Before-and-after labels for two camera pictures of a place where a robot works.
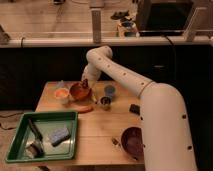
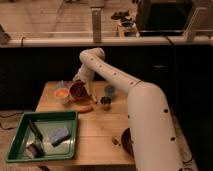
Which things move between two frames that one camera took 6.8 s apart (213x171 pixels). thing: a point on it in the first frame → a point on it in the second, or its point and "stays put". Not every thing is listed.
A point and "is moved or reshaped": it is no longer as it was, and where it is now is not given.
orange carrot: (83, 109) stays put
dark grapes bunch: (85, 83) is moved or reshaped
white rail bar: (106, 42) stays put
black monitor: (163, 17) stays put
